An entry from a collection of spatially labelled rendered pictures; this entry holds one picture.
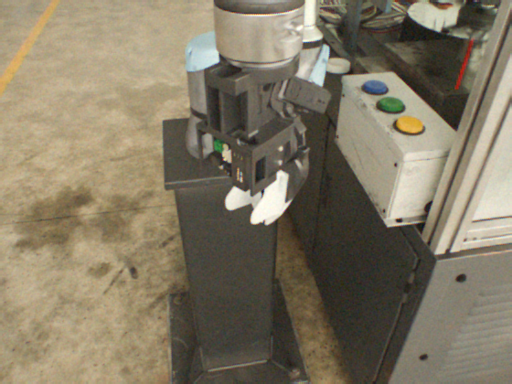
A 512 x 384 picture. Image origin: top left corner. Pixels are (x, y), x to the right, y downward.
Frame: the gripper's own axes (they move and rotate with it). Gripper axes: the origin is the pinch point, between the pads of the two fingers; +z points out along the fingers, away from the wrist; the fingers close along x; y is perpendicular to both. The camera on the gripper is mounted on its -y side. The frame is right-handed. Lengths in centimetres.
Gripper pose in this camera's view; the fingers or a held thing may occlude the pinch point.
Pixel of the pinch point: (269, 210)
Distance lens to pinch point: 51.2
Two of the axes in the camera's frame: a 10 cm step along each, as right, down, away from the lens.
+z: 0.0, 7.7, 6.3
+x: 7.6, 4.1, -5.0
